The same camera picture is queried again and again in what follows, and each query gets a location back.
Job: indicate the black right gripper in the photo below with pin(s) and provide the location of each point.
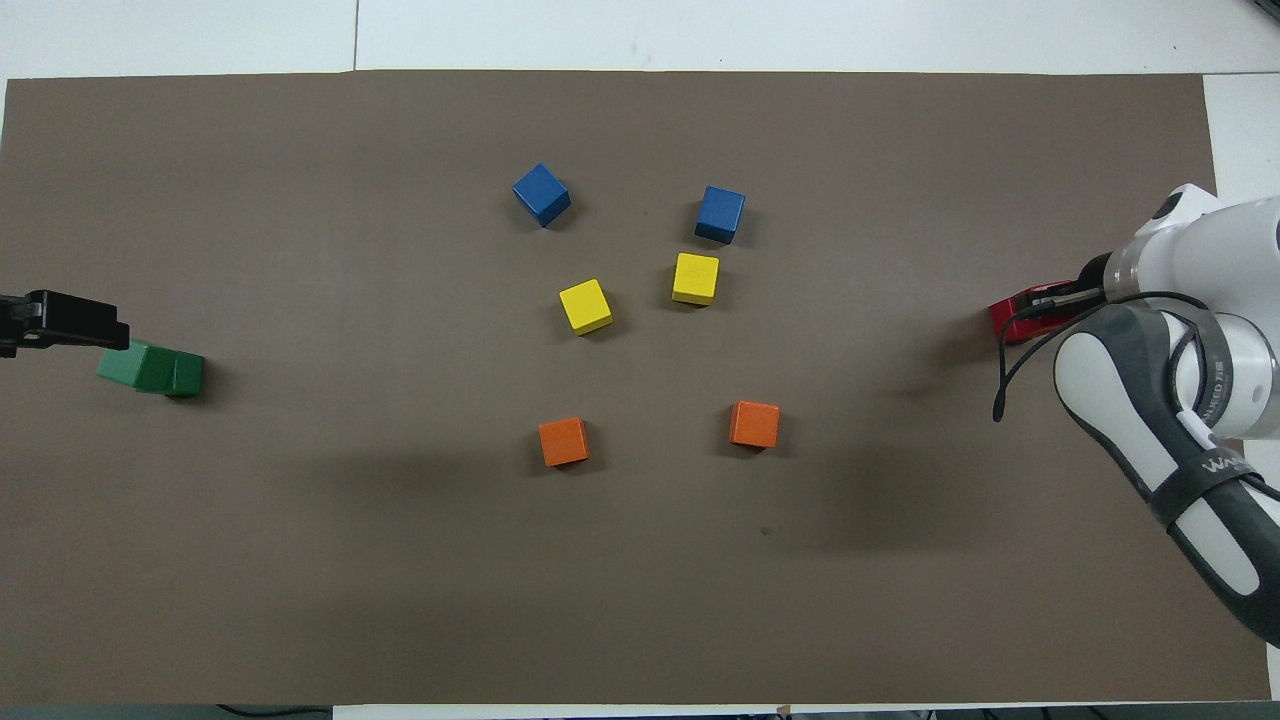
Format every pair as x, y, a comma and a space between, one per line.
1093, 280

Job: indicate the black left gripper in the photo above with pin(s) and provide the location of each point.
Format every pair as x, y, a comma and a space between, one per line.
14, 325

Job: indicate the red wooden cube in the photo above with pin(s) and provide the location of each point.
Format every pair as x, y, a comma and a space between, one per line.
1030, 290
1003, 322

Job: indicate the green wooden cube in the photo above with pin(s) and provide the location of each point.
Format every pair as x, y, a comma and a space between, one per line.
188, 378
125, 365

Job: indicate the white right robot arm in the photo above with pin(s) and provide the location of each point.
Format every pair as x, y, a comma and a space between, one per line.
1200, 260

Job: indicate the brown table mat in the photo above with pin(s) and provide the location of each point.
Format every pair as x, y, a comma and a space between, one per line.
300, 550

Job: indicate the orange wooden cube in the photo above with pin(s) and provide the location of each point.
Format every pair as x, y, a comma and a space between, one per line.
755, 425
564, 442

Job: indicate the blue wooden cube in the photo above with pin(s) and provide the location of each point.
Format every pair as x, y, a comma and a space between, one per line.
720, 213
541, 194

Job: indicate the yellow wooden cube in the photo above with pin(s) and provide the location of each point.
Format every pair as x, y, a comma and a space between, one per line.
696, 278
585, 306

